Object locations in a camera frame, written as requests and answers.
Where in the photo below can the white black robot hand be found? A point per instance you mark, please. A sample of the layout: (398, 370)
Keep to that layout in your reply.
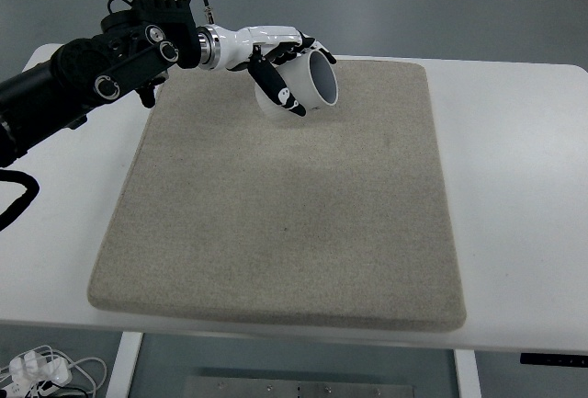
(234, 50)

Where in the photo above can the white ribbed cup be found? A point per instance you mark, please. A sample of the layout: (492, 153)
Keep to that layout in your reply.
(296, 89)

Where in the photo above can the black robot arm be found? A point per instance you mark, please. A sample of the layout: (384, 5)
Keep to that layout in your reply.
(132, 52)

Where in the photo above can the beige felt mat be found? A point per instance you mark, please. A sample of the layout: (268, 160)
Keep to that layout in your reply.
(336, 219)

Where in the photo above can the white left table leg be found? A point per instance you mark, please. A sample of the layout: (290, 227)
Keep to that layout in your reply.
(124, 366)

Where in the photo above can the white table leg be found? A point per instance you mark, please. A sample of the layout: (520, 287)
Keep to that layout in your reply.
(467, 374)
(124, 366)

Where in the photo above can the white right table leg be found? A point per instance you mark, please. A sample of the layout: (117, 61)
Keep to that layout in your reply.
(467, 374)

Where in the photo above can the black desk control panel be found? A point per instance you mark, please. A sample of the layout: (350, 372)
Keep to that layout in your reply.
(554, 360)

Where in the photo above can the grey metal base plate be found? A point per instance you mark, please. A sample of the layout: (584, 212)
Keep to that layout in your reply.
(201, 386)

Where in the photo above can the white power adapter with cables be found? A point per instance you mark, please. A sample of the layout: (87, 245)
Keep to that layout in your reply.
(45, 371)

